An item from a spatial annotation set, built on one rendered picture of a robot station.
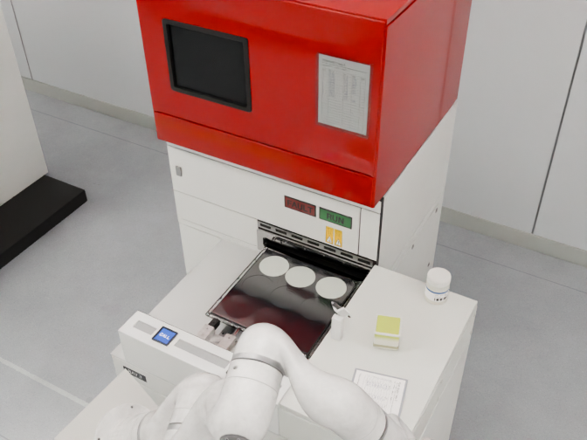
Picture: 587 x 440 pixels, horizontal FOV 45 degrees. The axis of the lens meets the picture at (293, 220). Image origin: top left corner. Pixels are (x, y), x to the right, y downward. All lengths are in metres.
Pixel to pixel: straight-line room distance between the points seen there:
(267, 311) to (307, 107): 0.66
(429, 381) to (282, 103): 0.89
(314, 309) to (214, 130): 0.65
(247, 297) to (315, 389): 1.11
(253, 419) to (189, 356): 0.85
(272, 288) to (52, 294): 1.71
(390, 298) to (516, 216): 1.79
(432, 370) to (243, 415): 0.91
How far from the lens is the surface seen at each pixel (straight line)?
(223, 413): 1.27
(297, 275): 2.38
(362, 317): 2.17
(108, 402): 2.00
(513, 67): 3.51
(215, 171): 2.47
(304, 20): 1.94
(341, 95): 1.98
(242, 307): 2.29
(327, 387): 1.25
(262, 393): 1.27
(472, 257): 3.88
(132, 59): 4.74
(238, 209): 2.52
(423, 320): 2.18
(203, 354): 2.10
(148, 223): 4.10
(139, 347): 2.19
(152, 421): 1.77
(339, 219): 2.29
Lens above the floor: 2.55
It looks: 39 degrees down
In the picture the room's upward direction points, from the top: 1 degrees counter-clockwise
